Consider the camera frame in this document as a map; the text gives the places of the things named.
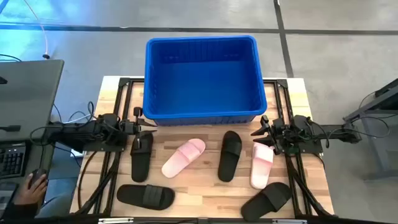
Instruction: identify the black computer mouse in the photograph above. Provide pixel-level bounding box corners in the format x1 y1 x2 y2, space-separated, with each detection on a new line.
29 169 47 187

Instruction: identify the white cable with black plug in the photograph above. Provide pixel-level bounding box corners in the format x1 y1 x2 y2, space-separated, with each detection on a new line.
23 0 50 60

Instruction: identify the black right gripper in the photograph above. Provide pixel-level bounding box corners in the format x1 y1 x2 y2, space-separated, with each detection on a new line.
251 115 295 156

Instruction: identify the black slide sandal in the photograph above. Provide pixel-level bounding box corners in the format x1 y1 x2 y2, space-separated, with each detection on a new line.
130 132 155 184
116 184 176 211
240 182 293 222
217 130 243 183

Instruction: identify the person's hand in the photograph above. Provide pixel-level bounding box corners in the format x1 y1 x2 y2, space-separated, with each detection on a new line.
14 172 48 206

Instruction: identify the black looped cable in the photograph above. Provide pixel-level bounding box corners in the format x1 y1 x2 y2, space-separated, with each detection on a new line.
76 151 98 210

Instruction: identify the grey metal desk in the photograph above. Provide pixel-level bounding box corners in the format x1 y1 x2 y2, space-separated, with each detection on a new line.
343 77 398 180

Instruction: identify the pink slide sandal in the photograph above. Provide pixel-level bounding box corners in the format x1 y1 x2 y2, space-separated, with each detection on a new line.
249 142 275 190
160 138 206 179

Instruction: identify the person's forearm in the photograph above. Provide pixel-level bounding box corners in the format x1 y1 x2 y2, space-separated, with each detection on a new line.
0 202 38 220

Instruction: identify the silver metal bracket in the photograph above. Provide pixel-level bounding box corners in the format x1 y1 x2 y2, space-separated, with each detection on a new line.
98 217 134 224

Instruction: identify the black keyboard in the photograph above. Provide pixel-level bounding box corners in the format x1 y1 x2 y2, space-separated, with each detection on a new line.
0 142 27 180

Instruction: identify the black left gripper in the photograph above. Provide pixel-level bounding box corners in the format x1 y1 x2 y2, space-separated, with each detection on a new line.
119 106 158 150

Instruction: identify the grey monitor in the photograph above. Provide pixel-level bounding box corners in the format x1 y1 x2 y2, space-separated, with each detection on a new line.
0 59 65 142

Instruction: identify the blue plastic bin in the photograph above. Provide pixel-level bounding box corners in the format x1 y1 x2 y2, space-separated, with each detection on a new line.
142 35 268 127

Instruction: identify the black aluminium table frame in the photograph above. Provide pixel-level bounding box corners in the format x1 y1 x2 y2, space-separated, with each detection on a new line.
74 77 335 218

